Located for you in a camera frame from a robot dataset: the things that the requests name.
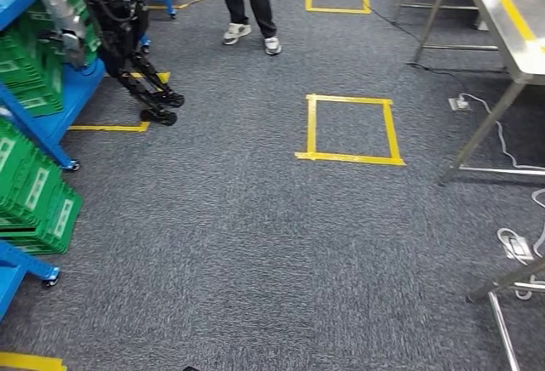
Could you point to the silver humanoid robot arm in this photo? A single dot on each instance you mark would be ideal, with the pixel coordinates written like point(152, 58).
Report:
point(60, 7)

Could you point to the white power adapter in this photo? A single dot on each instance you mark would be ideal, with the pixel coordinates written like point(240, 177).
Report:
point(459, 104)

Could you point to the yellow tape work outline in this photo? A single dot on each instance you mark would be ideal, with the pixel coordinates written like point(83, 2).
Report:
point(511, 7)

